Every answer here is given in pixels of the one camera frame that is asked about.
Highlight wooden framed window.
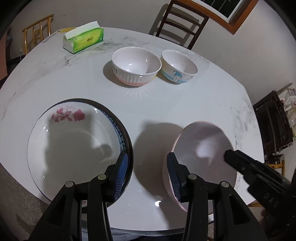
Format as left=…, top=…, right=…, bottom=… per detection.
left=186, top=0, right=258, bottom=35

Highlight white plate pink flowers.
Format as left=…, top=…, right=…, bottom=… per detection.
left=27, top=102, right=121, bottom=201

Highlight large blue floral plate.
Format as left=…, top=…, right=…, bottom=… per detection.
left=58, top=98, right=134, bottom=204

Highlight white bowl blue dolphin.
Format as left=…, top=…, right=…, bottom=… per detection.
left=160, top=50, right=198, bottom=84

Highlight bamboo chair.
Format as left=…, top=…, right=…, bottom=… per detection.
left=22, top=14, right=54, bottom=55

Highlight dark wooden chair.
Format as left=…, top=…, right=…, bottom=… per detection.
left=149, top=1, right=209, bottom=50

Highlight large pink bowl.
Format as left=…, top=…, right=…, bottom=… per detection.
left=162, top=120, right=237, bottom=212

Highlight green tissue box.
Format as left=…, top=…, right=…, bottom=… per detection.
left=63, top=21, right=104, bottom=54

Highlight white ribbed bowl pink base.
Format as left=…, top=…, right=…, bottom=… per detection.
left=111, top=47, right=162, bottom=87

